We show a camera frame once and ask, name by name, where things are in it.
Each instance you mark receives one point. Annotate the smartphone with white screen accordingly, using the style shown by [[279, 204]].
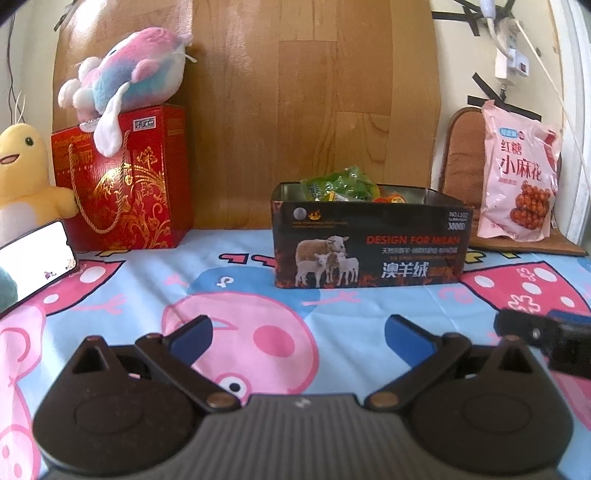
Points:
[[37, 263]]

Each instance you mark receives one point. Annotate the red snack packet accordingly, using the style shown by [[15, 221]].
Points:
[[392, 199]]

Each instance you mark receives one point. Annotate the brown seat cushion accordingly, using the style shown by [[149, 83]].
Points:
[[461, 157]]

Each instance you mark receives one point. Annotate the yellow nut bar packet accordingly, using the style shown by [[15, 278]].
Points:
[[340, 198]]

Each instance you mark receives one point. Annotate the large pink snack bag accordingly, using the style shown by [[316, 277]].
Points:
[[517, 175]]

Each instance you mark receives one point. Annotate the white power strip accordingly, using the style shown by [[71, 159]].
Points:
[[505, 46]]

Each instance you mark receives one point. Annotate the red gift box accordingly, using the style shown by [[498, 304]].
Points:
[[138, 194]]

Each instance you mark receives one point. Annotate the pink and blue plush toy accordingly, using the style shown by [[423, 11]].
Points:
[[134, 64]]

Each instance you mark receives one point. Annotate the yellow plush toy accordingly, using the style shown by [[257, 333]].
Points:
[[23, 184]]

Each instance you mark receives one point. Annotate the black tape strip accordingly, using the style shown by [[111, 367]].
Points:
[[471, 21], [480, 102], [485, 85], [455, 14]]

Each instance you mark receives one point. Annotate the dark printed tin box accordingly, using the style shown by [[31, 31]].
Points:
[[369, 249]]

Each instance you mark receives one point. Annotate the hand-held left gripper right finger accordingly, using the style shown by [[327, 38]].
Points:
[[406, 334]]

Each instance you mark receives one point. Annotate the dark green snack packet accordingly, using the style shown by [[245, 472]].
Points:
[[360, 182]]

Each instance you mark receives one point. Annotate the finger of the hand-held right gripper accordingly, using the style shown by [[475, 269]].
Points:
[[572, 319], [526, 330]]

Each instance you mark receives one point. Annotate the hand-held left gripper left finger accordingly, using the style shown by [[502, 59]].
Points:
[[194, 337]]

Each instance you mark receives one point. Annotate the cartoon printed bedsheet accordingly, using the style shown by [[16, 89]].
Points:
[[138, 286]]

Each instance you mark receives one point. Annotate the wooden board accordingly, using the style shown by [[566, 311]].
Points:
[[300, 92]]

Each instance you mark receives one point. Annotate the light green snack packet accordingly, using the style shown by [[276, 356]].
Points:
[[318, 189]]

